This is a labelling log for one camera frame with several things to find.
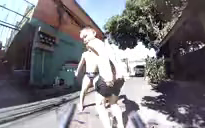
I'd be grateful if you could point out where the metal gate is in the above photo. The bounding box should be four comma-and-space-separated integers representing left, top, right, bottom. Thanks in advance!
0, 0, 36, 51

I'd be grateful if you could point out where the dark building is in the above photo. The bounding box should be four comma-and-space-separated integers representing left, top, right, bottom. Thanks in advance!
156, 0, 205, 84

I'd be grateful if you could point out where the large green tree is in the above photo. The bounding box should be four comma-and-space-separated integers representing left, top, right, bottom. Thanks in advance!
103, 0, 191, 51

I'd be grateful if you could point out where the grey asphalt road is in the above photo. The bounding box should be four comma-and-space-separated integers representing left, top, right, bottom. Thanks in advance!
0, 75, 205, 128

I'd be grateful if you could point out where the green and red building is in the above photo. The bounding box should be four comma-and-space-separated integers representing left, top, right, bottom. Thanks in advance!
4, 0, 106, 88

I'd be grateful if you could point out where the robot's own part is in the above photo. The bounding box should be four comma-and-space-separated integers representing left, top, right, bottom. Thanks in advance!
128, 111, 146, 128
56, 102, 77, 128

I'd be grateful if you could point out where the person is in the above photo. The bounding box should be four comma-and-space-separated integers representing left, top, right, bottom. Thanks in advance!
74, 26, 127, 128

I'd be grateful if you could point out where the vehicle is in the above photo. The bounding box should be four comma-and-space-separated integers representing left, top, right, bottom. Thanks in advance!
133, 64, 146, 77

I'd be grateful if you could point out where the concrete kerb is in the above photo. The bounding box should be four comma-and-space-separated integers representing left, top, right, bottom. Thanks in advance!
0, 89, 83, 126

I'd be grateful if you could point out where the green bush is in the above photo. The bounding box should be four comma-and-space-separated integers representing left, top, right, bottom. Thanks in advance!
144, 55, 168, 84

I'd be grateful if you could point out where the shaded pavement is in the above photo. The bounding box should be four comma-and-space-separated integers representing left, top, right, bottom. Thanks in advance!
0, 78, 79, 111

